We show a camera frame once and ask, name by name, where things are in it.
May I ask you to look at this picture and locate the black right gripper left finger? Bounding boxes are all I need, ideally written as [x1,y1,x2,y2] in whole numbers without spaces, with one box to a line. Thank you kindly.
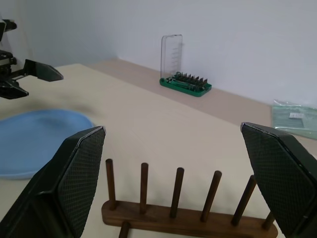
[0,125,107,238]

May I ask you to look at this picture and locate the green screwdriver bit case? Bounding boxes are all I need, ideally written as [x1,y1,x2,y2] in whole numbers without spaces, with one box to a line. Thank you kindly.
[158,34,213,98]

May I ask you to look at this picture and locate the blue plate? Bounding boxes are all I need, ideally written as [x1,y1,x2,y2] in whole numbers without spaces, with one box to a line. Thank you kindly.
[0,108,95,180]

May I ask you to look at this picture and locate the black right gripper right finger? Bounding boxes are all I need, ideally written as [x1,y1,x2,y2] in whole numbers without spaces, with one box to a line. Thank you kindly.
[240,121,317,238]

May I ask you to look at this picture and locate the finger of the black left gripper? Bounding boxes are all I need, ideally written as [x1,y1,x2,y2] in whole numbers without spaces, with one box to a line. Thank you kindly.
[0,81,29,100]
[23,59,64,83]

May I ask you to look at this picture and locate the dark wooden peg rack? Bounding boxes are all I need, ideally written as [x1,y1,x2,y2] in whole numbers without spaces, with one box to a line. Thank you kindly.
[101,159,278,238]

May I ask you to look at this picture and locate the clear plastic bag green sheets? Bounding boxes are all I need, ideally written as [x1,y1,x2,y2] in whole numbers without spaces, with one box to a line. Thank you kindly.
[271,99,317,140]

